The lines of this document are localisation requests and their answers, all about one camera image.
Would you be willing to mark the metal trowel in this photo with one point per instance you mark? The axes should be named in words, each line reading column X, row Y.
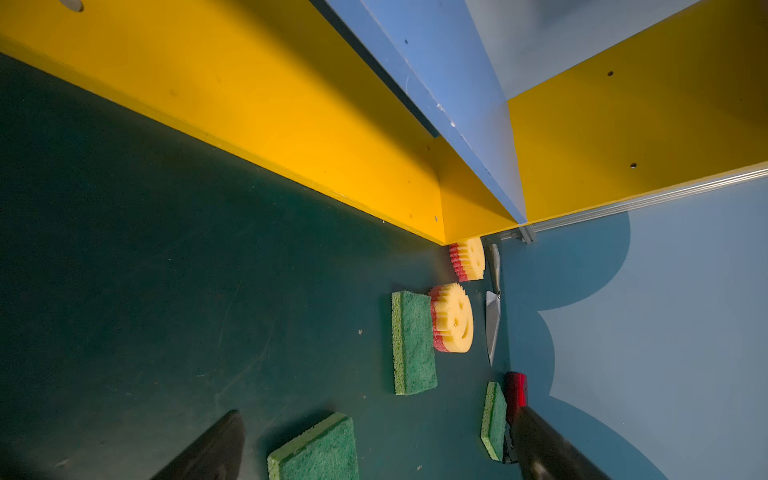
column 493, row 303

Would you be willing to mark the green sponge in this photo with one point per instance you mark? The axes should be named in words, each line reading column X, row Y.
column 325, row 451
column 493, row 422
column 412, row 343

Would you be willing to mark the yellow smiley sponge centre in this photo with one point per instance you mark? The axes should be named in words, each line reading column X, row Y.
column 452, row 318

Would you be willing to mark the red bottle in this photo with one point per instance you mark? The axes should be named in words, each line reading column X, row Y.
column 515, row 393

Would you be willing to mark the yellow shelf with pink and blue boards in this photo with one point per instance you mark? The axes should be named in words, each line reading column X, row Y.
column 682, row 102

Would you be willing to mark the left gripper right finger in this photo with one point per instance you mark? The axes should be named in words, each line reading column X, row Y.
column 543, row 453

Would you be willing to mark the yellow smiley sponge near shelf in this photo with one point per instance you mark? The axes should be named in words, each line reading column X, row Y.
column 468, row 259

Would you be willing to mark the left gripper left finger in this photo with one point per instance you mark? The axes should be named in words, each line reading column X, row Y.
column 216, row 454

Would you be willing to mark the aluminium frame rail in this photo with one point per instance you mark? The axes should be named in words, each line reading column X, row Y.
column 528, row 233

